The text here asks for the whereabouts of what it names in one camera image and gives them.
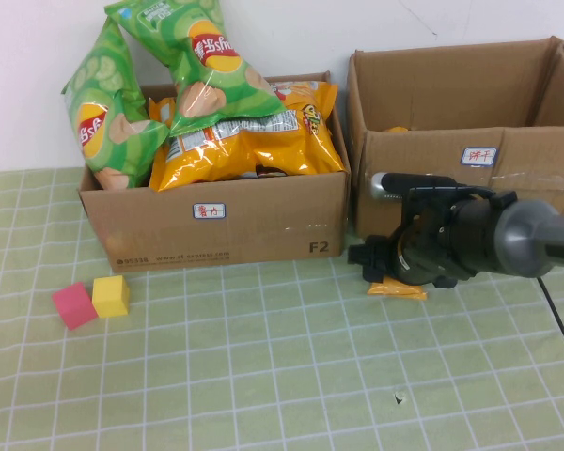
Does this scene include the large orange chip bag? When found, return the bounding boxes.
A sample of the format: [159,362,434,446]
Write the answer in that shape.
[149,108,347,193]

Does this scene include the white handwritten label sticker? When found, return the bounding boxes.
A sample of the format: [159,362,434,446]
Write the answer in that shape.
[193,202,228,221]
[460,147,498,166]

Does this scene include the black cable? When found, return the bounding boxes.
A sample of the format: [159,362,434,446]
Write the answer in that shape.
[538,276,564,372]

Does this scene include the green checked tablecloth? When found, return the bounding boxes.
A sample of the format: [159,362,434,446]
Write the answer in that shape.
[0,167,564,451]

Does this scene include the green Lays chip bag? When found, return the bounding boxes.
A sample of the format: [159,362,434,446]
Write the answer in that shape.
[104,0,289,138]
[61,18,171,190]

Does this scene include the pink foam cube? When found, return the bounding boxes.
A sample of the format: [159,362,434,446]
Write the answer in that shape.
[52,281,100,331]

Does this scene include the cardboard box with F2 print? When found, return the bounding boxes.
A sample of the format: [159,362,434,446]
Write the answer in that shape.
[78,70,353,273]

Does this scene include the yellow foam cube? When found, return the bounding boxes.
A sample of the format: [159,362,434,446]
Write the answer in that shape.
[92,274,132,319]

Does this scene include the taped brown cardboard box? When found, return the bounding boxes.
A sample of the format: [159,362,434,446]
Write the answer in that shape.
[346,36,564,240]

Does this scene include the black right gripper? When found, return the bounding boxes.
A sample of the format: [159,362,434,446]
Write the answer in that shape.
[347,213,462,288]

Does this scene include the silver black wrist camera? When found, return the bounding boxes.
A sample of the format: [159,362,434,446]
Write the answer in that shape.
[368,172,457,204]

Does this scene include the small orange snack bag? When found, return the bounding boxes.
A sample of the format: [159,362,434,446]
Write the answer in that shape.
[149,96,178,128]

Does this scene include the orange Cheetos chip bag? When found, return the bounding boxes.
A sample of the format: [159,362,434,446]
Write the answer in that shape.
[267,80,339,138]

